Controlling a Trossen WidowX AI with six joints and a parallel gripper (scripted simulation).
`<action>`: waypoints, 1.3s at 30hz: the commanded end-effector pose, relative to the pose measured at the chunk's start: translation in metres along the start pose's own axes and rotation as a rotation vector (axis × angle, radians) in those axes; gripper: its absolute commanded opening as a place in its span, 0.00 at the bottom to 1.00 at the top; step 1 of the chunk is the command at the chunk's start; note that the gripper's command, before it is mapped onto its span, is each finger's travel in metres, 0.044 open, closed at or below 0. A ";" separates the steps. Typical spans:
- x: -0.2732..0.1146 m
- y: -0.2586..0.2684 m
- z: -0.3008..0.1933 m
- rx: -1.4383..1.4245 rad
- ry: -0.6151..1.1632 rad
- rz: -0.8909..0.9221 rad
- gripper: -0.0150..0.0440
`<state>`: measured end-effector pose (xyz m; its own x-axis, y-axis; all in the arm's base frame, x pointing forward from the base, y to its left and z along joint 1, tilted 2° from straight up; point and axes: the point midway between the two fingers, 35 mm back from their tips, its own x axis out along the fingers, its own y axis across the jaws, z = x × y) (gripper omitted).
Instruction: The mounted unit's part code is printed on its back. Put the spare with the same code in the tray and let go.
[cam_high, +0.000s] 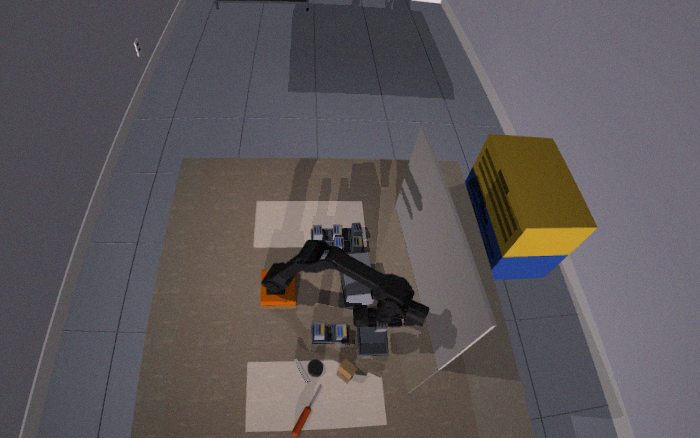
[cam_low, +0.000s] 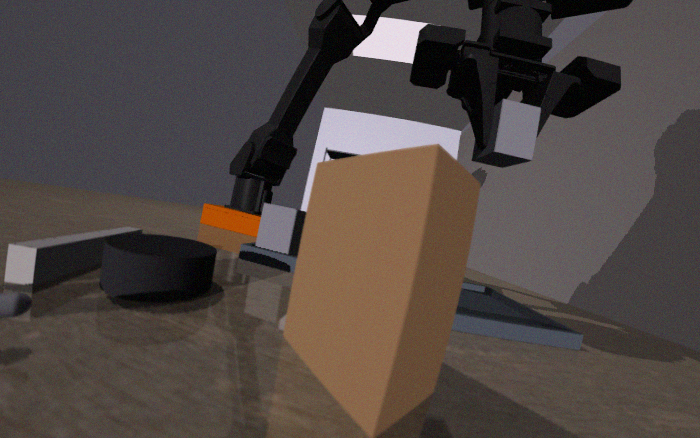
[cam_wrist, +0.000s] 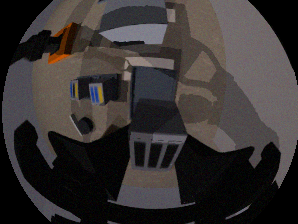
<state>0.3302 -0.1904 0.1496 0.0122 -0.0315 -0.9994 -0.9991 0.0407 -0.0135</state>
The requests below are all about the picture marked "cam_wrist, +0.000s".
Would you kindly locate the black short cylinder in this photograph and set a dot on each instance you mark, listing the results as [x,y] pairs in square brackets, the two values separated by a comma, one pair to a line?
[84,125]

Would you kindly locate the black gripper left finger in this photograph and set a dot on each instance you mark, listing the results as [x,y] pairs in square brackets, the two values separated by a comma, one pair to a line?
[106,158]

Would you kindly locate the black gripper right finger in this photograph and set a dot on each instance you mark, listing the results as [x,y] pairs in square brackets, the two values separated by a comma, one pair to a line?
[198,166]

